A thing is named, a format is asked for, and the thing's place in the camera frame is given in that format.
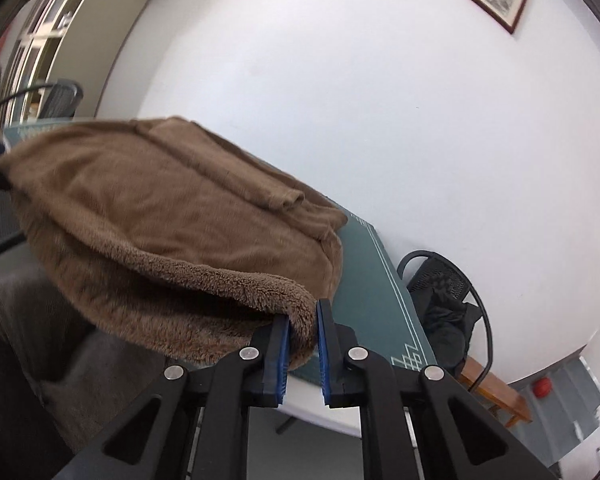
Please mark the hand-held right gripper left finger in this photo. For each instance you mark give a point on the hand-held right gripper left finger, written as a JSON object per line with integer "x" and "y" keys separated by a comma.
{"x": 281, "y": 360}

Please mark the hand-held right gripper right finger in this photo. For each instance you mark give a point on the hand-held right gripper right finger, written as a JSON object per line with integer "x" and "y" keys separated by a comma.
{"x": 325, "y": 360}

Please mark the brown fleece garment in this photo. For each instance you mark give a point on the brown fleece garment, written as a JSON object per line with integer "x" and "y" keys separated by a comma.
{"x": 155, "y": 210}

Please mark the black mesh chair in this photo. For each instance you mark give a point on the black mesh chair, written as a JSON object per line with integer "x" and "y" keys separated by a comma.
{"x": 60, "y": 100}
{"x": 440, "y": 275}

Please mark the teal table mat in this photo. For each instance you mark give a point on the teal table mat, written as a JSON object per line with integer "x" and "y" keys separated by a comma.
{"x": 375, "y": 300}

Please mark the beige cabinet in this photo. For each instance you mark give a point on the beige cabinet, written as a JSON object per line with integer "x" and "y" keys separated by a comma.
{"x": 95, "y": 35}

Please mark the black clothing on chair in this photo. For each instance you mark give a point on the black clothing on chair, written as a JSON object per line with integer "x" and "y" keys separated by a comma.
{"x": 445, "y": 330}

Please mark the person's grey pants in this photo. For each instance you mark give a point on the person's grey pants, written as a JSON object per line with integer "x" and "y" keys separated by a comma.
{"x": 30, "y": 320}

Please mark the wooden bench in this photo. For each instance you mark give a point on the wooden bench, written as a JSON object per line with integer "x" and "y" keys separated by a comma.
{"x": 495, "y": 390}

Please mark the red ball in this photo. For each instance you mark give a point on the red ball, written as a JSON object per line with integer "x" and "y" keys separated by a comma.
{"x": 542, "y": 387}

